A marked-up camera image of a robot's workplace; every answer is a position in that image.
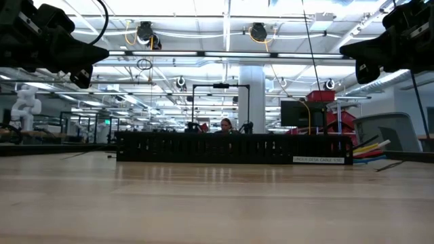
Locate person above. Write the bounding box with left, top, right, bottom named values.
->
left=219, top=117, right=235, bottom=134

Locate white pillar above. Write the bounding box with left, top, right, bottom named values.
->
left=238, top=65, right=267, bottom=134

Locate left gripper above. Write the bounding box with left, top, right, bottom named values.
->
left=0, top=0, right=110, bottom=89

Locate black aluminium frame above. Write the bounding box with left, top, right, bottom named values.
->
left=0, top=144, right=434, bottom=164

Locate silver ventilation duct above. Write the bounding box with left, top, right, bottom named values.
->
left=345, top=69, right=412, bottom=96

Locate black monitor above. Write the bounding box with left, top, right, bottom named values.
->
left=280, top=100, right=328, bottom=129

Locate red storage bin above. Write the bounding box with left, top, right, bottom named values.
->
left=306, top=89, right=336, bottom=103

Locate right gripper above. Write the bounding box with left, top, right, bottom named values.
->
left=339, top=0, right=434, bottom=85

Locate white robot figure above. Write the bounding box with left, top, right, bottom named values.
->
left=9, top=84, right=43, bottom=132

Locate black ceiling cable reel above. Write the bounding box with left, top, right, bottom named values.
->
left=250, top=22, right=269, bottom=43
left=136, top=20, right=163, bottom=51

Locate black slotted cable raceway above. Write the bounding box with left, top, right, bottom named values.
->
left=115, top=131, right=353, bottom=166

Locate stack of red bins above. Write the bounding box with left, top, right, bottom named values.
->
left=325, top=110, right=359, bottom=146

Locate yellow hanging cable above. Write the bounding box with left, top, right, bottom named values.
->
left=298, top=99, right=312, bottom=135

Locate black raceway cover strip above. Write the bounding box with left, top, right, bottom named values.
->
left=117, top=131, right=353, bottom=136

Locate black camera stand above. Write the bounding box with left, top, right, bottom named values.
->
left=191, top=82, right=251, bottom=134

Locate long ceiling light bar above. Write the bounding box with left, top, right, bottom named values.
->
left=108, top=49, right=344, bottom=60

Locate black arm base cable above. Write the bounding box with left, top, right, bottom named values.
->
left=0, top=122, right=24, bottom=145

